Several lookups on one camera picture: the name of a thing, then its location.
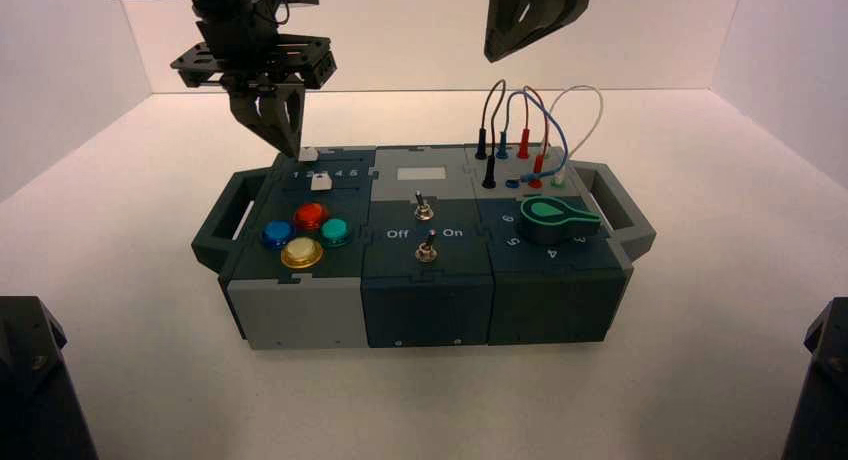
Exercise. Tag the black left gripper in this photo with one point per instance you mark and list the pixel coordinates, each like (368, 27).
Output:
(252, 46)

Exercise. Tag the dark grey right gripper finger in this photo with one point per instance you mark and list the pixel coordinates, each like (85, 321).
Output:
(563, 3)
(507, 20)

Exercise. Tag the small white slider knob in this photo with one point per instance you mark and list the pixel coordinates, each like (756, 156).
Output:
(320, 181)
(309, 155)

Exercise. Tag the red round push button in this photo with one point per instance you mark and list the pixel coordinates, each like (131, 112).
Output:
(311, 216)

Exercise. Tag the blue round push button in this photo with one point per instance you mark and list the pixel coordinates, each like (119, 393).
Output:
(277, 234)

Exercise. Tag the teal round push button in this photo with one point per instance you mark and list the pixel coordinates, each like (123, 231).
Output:
(334, 232)

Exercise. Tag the yellow round push button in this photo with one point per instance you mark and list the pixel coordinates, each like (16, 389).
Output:
(302, 252)

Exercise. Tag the white rectangular display window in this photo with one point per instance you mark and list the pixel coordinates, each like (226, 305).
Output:
(420, 174)

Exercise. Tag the green rotary selector knob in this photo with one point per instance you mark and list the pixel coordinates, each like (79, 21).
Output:
(553, 222)

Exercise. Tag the dark green grey control box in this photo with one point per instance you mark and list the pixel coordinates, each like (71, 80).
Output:
(424, 311)

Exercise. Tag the metal toggle switch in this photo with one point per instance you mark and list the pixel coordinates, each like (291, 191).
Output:
(426, 250)
(422, 210)

